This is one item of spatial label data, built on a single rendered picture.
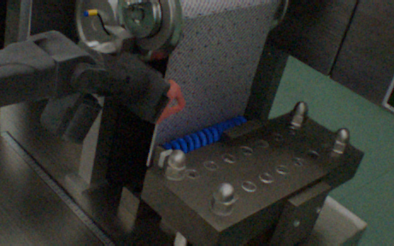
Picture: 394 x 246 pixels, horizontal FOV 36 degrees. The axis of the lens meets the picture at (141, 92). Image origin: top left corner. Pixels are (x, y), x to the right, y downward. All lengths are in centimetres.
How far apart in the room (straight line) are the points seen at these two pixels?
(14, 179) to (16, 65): 43
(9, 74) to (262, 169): 50
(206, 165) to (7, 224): 34
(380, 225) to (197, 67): 197
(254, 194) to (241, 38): 26
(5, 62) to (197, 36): 34
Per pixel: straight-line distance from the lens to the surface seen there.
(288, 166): 107
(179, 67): 95
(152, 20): 90
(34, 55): 73
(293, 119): 119
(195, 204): 93
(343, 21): 112
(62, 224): 104
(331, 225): 120
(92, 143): 106
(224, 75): 105
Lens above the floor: 162
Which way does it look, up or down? 30 degrees down
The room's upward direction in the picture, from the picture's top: 12 degrees clockwise
